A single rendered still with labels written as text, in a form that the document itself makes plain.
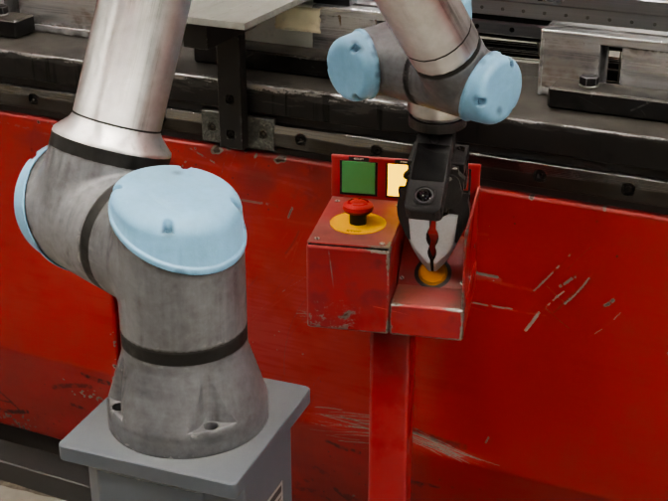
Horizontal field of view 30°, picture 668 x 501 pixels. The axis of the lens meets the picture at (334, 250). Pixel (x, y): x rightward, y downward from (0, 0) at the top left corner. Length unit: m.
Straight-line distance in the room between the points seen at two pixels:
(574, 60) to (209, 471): 0.91
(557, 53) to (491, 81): 0.52
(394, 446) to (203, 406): 0.63
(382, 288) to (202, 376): 0.48
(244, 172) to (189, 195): 0.82
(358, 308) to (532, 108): 0.40
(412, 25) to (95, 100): 0.31
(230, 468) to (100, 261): 0.22
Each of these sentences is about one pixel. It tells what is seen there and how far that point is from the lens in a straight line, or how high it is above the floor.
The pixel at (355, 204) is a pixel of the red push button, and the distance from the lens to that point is 1.58.
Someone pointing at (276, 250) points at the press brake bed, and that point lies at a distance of 1.93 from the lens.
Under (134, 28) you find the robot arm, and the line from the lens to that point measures 1.17.
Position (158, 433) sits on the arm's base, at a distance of 1.13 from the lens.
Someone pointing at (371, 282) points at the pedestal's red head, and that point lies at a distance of 1.55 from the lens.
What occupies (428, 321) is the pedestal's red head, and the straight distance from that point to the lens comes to 1.56.
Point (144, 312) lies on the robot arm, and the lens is 1.10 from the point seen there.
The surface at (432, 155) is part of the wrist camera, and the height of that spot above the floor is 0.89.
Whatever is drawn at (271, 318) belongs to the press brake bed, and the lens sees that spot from 1.99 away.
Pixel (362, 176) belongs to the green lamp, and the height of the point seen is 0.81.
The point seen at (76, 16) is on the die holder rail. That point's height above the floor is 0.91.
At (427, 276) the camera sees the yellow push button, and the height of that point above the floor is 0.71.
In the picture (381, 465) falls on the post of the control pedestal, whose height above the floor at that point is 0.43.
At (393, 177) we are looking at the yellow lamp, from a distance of 1.66.
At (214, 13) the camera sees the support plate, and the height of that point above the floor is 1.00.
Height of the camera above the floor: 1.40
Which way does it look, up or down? 24 degrees down
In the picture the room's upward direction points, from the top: straight up
